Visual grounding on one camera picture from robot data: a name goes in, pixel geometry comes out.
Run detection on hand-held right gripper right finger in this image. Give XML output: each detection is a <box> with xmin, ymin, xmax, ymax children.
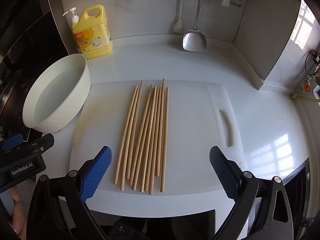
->
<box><xmin>209</xmin><ymin>145</ymin><xmax>294</xmax><ymax>240</ymax></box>

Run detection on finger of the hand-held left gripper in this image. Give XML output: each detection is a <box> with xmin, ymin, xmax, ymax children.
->
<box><xmin>0</xmin><ymin>134</ymin><xmax>23</xmax><ymax>152</ymax></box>
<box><xmin>0</xmin><ymin>133</ymin><xmax>55</xmax><ymax>167</ymax></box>

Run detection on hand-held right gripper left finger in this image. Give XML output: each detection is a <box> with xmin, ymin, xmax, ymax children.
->
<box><xmin>26</xmin><ymin>145</ymin><xmax>112</xmax><ymax>240</ymax></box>

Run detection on white round bowl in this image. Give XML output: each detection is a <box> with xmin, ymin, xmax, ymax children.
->
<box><xmin>22</xmin><ymin>54</ymin><xmax>91</xmax><ymax>133</ymax></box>

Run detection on pile of wooden chopsticks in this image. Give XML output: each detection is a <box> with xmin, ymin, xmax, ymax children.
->
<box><xmin>114</xmin><ymin>78</ymin><xmax>170</xmax><ymax>195</ymax></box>

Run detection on person's left hand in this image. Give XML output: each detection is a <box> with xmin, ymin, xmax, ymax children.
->
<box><xmin>10</xmin><ymin>187</ymin><xmax>27</xmax><ymax>234</ymax></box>

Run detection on dark cooking pot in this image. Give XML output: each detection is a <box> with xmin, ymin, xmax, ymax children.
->
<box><xmin>0</xmin><ymin>80</ymin><xmax>24</xmax><ymax>130</ymax></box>

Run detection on white plastic cutting board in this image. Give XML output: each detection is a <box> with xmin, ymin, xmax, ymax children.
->
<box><xmin>69</xmin><ymin>80</ymin><xmax>244</xmax><ymax>217</ymax></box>

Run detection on yellow dish detergent bottle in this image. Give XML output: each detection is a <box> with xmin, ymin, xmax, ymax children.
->
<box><xmin>62</xmin><ymin>4</ymin><xmax>113</xmax><ymax>60</ymax></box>

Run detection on metal wok spatula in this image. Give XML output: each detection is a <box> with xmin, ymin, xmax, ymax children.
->
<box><xmin>182</xmin><ymin>0</ymin><xmax>207</xmax><ymax>52</ymax></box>

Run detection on white bottle brush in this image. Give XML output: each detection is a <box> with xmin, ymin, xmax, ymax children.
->
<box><xmin>172</xmin><ymin>0</ymin><xmax>185</xmax><ymax>33</ymax></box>

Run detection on yellow gas hose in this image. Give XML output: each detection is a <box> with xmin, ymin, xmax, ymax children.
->
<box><xmin>290</xmin><ymin>94</ymin><xmax>320</xmax><ymax>103</ymax></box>

